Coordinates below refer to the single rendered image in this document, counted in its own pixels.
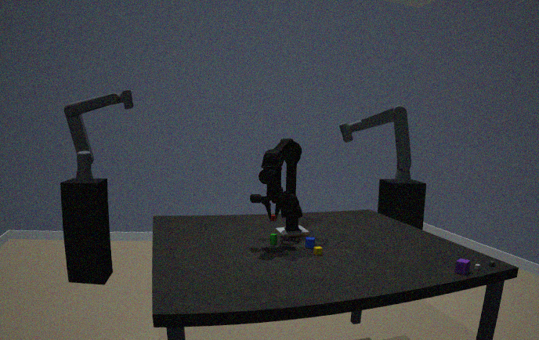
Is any blue block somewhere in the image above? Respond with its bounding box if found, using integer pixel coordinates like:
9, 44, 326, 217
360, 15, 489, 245
306, 237, 315, 248

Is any purple cube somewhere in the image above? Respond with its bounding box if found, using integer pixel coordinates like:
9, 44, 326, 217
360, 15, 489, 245
454, 259, 470, 275

